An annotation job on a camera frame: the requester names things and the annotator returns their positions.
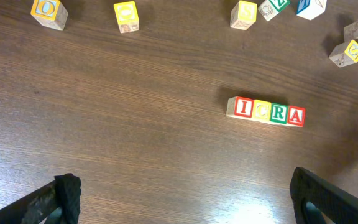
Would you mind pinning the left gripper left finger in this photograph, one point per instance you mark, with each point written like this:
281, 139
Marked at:
55, 202

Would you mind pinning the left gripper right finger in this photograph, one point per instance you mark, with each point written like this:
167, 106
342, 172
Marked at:
314, 198

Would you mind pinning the red A block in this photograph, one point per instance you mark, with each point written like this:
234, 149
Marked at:
296, 116

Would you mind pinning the yellow C block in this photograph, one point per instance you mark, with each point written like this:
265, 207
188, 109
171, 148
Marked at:
261, 111

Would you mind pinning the red I block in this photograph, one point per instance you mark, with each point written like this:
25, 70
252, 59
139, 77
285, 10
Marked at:
240, 107

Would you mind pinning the yellow block lower cluster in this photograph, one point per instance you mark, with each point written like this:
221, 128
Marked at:
345, 54

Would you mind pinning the yellow D block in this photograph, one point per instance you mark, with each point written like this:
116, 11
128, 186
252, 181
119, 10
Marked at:
50, 13

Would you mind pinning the green V block centre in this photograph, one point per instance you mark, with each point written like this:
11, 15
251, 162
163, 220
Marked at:
270, 8

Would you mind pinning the yellow O block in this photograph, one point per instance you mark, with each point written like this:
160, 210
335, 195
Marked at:
127, 16

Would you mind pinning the yellow S block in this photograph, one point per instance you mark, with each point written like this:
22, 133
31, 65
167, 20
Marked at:
243, 15

